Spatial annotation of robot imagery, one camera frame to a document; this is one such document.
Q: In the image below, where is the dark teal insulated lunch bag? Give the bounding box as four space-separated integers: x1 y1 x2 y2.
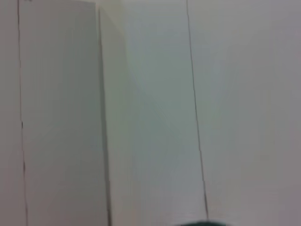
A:
178 219 227 226

